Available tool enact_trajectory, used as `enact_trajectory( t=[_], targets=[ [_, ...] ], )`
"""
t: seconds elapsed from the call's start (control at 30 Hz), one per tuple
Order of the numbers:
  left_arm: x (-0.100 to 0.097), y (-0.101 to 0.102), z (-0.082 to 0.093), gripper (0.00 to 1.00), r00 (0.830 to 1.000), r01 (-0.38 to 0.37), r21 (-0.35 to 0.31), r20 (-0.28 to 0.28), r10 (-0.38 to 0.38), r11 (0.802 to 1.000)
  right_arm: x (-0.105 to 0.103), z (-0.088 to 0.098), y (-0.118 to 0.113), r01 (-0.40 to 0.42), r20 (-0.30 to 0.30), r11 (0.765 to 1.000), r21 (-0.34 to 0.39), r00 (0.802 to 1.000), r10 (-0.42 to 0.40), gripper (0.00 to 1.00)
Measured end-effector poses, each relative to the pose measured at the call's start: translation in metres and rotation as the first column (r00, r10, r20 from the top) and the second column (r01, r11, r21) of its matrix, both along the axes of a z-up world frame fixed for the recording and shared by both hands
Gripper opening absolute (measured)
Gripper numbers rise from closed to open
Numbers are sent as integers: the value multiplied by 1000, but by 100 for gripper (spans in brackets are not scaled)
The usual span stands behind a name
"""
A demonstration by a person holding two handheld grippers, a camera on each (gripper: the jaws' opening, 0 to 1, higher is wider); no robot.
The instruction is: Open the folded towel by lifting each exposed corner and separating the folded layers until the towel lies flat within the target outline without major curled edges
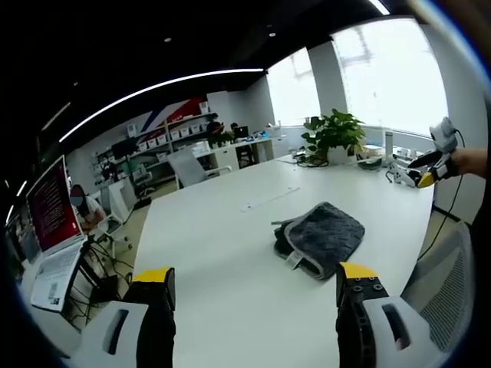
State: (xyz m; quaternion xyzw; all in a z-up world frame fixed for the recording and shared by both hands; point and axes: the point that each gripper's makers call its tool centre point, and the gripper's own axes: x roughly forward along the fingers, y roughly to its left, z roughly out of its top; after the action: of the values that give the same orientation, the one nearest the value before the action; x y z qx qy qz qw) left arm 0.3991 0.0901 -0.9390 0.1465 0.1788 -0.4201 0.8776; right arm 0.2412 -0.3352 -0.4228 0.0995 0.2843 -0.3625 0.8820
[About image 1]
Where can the white laptop with red screen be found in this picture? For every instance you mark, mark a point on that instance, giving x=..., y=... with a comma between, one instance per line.
x=51, y=199

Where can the grey towel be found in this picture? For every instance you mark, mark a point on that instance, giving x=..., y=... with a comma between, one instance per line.
x=322, y=235

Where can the white device on table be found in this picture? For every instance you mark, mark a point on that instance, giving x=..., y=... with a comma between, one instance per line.
x=399, y=175

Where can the white bottle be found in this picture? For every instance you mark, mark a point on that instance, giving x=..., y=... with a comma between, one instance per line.
x=389, y=143

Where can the white swivel chair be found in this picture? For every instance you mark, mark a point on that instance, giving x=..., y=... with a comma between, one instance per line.
x=115, y=226

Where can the grey mesh office chair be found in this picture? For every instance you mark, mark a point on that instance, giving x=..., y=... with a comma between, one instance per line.
x=445, y=283

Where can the white office chair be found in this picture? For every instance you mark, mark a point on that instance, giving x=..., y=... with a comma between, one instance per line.
x=188, y=168

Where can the white low cabinet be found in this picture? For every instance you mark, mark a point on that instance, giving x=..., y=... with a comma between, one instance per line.
x=261, y=151

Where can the green potted plant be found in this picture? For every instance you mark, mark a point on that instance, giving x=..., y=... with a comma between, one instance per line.
x=337, y=134

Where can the ceiling light strip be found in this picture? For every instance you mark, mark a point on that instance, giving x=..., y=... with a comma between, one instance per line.
x=153, y=90

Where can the black screen on stand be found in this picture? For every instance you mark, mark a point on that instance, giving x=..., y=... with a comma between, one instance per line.
x=123, y=147

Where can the shelf with white boxes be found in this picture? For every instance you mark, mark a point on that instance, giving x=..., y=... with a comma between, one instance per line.
x=180, y=132

